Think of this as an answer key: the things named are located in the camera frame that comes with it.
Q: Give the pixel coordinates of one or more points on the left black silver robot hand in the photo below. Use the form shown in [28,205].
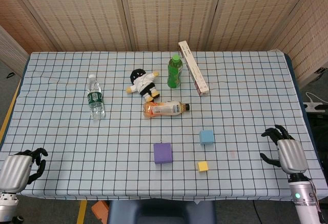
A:
[14,170]

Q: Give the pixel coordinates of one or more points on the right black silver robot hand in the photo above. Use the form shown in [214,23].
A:
[292,154]

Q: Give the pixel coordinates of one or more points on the medium blue foam cube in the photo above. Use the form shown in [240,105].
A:
[206,137]

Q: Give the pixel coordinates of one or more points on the small yellow foam cube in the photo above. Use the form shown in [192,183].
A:
[203,166]

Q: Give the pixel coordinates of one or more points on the large purple foam cube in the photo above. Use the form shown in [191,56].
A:
[162,153]

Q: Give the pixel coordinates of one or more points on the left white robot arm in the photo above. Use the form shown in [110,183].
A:
[7,206]

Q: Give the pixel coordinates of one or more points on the white power strip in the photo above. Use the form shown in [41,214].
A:
[311,106]

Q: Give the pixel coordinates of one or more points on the blue checkered tablecloth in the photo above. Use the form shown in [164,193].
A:
[64,144]

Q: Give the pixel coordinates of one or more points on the small black device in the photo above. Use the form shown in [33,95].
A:
[321,71]

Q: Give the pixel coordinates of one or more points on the orange block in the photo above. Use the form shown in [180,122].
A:
[100,208]

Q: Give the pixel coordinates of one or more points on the clear water bottle green label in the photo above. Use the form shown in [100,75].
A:
[95,98]

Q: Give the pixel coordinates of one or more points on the long white cardboard box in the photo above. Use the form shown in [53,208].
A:
[196,72]

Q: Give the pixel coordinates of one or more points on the orange drink bottle black cap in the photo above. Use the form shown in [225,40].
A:
[161,109]

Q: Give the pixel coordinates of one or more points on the green tea bottle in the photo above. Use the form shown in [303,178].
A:
[175,75]

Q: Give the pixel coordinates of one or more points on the dark blue chair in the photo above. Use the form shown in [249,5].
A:
[161,212]

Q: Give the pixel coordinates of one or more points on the black white plush doll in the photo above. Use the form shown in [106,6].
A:
[144,84]

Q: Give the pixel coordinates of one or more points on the bamboo folding screen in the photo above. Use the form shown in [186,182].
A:
[164,11]

